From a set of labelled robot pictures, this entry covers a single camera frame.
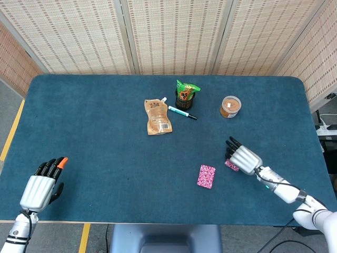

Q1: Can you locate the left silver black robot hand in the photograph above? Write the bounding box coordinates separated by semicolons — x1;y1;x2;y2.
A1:
19;157;68;213

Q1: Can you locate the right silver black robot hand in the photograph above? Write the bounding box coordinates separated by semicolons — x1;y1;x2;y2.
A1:
225;136;263;176

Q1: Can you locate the pink patterned block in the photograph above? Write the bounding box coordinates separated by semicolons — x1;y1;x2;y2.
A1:
224;159;240;172
196;164;216;189

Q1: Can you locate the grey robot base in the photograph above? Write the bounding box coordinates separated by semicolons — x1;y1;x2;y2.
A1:
109;223;223;253

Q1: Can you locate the clear jar of rubber bands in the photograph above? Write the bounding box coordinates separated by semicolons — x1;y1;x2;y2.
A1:
220;95;242;119

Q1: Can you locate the blue felt table cover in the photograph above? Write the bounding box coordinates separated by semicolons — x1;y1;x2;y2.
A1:
0;74;337;229

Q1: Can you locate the teal white marker pen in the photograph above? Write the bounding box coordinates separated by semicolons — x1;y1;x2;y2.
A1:
167;105;198;121

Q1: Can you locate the black mesh pen holder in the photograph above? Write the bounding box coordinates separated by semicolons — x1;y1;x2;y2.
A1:
175;88;196;110

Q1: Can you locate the white power strip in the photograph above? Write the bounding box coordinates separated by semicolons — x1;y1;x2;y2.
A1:
315;123;337;137

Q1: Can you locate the green snack bag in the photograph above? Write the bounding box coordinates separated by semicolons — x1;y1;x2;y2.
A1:
176;79;202;101

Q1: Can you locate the orange spout pouch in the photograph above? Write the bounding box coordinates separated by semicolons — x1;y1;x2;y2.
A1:
143;96;174;136

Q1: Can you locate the woven bamboo screen panel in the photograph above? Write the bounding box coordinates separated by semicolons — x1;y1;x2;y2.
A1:
273;0;337;113
0;21;44;98
213;0;330;77
0;0;132;76
121;0;234;76

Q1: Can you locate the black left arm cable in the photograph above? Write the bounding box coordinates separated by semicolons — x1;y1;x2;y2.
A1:
20;210;33;253

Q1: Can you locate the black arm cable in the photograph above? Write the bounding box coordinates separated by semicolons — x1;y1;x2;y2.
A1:
20;210;33;253
254;168;330;216

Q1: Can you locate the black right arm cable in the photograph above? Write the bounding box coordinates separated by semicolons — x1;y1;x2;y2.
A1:
254;168;330;216

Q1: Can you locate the black floor cable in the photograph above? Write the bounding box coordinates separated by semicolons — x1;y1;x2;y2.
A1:
256;218;316;253

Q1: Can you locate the white power cord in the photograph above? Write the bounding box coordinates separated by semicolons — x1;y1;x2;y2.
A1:
319;113;337;126

